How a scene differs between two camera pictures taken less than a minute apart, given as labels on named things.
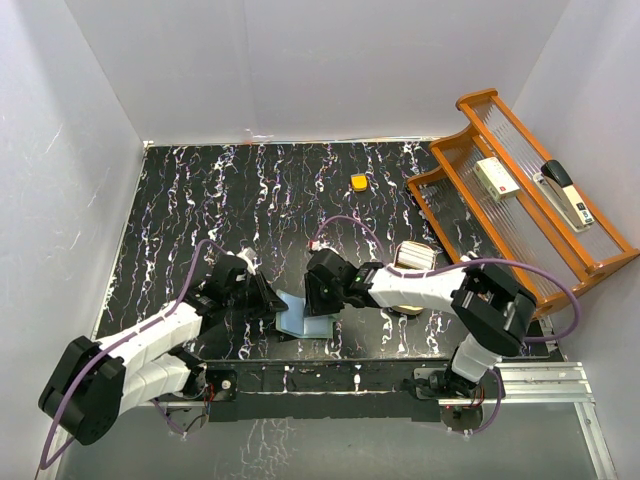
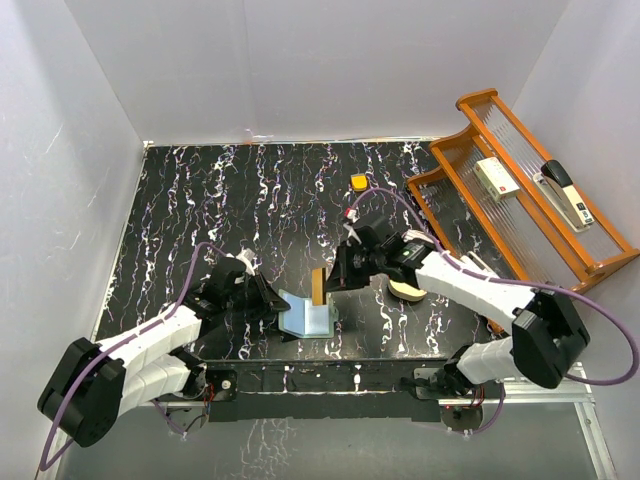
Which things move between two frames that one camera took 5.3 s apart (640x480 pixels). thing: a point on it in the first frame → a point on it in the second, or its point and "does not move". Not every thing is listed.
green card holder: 291,319 does not move
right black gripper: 315,306 → 348,280
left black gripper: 266,295 does not move
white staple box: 495,179 does not move
